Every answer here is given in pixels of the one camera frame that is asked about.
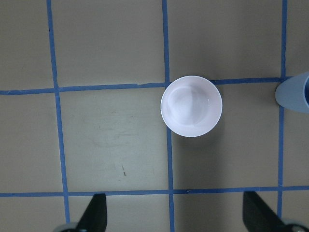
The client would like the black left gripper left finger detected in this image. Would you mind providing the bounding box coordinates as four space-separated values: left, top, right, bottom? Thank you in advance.
76 193 107 232

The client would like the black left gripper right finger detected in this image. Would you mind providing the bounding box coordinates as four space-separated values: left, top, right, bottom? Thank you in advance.
242 191 285 232

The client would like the tipped light blue cup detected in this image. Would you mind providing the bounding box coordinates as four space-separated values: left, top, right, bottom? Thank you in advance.
275 72 309 114

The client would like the pink plastic bowl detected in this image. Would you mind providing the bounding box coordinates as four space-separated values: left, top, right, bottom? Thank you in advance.
160 75 223 138

